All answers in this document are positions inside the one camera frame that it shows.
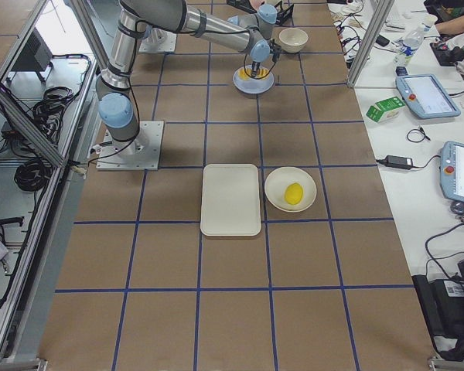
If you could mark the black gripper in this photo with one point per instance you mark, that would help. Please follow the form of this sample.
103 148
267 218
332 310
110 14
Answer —
256 65

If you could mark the yellow bread piece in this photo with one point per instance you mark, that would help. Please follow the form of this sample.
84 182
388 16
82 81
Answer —
244 74
262 73

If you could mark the blue plate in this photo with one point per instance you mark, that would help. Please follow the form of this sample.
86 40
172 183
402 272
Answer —
253 86

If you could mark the black plate rack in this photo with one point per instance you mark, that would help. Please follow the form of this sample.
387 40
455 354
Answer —
284 12

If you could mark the cream plate with lemon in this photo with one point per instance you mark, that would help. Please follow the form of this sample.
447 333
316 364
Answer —
279 179

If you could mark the cream ceramic bowl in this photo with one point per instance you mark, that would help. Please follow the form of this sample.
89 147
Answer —
293 40

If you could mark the yellow lemon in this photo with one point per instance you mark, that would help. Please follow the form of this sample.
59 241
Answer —
293 194

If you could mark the green white carton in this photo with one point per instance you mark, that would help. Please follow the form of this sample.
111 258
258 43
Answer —
386 109

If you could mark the cream rectangular tray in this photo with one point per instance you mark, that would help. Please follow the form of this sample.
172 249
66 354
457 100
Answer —
230 205

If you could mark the clear water bottle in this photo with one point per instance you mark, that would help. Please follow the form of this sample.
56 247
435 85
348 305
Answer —
409 46

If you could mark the far teach pendant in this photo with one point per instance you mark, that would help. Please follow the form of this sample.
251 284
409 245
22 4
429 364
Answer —
426 97

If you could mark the teach pendant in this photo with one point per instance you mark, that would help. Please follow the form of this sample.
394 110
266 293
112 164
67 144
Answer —
452 171
426 97

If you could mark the black power adapter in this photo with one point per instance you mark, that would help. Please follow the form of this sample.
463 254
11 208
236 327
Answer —
400 162

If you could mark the near teach pendant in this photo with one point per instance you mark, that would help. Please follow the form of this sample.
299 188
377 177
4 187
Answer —
452 171

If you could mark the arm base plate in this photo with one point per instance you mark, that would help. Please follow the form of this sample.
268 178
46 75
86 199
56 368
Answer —
142 154
158 41

